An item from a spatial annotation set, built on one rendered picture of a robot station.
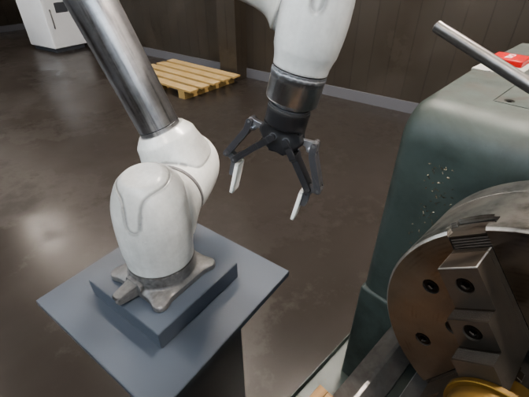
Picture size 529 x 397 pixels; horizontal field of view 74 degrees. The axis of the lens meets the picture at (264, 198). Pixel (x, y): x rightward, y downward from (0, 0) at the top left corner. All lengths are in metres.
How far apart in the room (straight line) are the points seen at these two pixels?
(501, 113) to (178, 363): 0.71
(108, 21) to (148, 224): 0.41
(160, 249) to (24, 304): 1.49
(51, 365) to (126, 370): 1.07
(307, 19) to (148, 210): 0.43
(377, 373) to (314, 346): 1.05
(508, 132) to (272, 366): 1.33
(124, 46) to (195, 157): 0.27
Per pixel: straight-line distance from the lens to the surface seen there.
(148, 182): 0.71
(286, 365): 1.65
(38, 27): 7.55
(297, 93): 0.56
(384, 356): 0.69
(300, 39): 0.54
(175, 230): 0.74
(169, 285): 0.83
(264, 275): 0.93
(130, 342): 0.86
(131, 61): 0.84
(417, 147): 0.58
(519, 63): 0.84
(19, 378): 1.91
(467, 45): 0.42
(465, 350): 0.41
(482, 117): 0.57
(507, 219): 0.42
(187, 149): 0.85
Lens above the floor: 1.43
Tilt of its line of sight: 35 degrees down
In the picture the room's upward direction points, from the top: straight up
